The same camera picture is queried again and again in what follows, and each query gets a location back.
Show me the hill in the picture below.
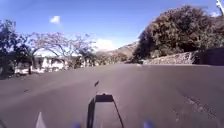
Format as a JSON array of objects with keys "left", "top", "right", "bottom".
[{"left": 96, "top": 40, "right": 140, "bottom": 64}]

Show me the grey asphalt road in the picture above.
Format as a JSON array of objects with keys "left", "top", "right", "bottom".
[{"left": 0, "top": 63, "right": 224, "bottom": 128}]

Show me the row of bare trees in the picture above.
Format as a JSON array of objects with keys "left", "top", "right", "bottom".
[{"left": 24, "top": 31, "right": 98, "bottom": 70}]

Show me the white building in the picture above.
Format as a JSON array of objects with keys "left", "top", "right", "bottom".
[{"left": 14, "top": 54, "right": 68, "bottom": 75}]

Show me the robot's own part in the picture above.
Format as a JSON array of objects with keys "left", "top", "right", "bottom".
[
  {"left": 143, "top": 120, "right": 154, "bottom": 128},
  {"left": 71, "top": 122, "right": 82, "bottom": 128}
]

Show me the large leafy tree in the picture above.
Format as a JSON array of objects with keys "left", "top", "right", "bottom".
[{"left": 133, "top": 4, "right": 224, "bottom": 63}]

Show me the dark tree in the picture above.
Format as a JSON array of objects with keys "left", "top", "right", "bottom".
[{"left": 0, "top": 19, "right": 33, "bottom": 76}]

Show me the pale stone wall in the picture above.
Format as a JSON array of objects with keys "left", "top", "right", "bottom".
[{"left": 142, "top": 50, "right": 198, "bottom": 66}]

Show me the dark wall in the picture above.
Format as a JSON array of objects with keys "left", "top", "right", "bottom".
[{"left": 193, "top": 47, "right": 224, "bottom": 67}]

